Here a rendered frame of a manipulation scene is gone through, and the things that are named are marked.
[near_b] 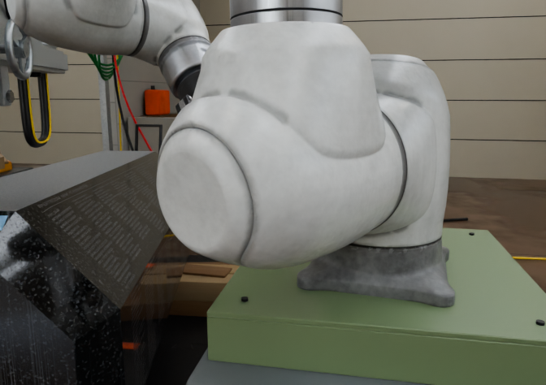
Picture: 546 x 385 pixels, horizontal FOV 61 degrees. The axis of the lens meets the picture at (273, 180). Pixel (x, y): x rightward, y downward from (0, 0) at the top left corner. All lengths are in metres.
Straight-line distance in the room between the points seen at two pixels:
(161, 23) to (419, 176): 0.44
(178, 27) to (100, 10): 0.12
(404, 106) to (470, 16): 6.04
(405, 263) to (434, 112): 0.17
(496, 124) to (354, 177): 6.21
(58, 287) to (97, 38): 0.66
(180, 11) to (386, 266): 0.48
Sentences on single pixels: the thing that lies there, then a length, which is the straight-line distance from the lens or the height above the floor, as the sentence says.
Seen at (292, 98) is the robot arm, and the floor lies 1.09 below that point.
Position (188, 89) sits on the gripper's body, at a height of 1.10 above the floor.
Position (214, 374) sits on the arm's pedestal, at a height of 0.80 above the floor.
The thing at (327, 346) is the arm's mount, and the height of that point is 0.83.
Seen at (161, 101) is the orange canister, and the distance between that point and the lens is 4.95.
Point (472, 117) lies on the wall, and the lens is 6.51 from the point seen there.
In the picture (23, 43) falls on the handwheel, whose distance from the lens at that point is 1.33.
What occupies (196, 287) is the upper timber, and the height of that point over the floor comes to 0.16.
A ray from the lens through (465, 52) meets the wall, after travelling 6.49.
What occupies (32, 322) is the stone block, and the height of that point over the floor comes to 0.59.
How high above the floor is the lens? 1.09
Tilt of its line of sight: 11 degrees down
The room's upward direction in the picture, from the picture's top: straight up
